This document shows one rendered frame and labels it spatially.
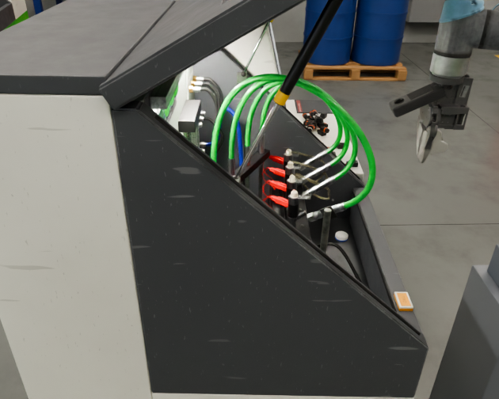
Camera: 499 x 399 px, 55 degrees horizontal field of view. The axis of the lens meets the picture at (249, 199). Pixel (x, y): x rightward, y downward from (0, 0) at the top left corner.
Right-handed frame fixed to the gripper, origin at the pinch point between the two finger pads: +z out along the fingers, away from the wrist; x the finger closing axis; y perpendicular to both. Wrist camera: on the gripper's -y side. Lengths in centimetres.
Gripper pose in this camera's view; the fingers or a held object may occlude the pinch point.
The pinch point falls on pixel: (419, 157)
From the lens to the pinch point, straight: 120.9
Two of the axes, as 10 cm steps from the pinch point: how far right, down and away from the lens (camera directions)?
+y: 10.0, 0.2, 0.0
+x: 0.1, -5.2, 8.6
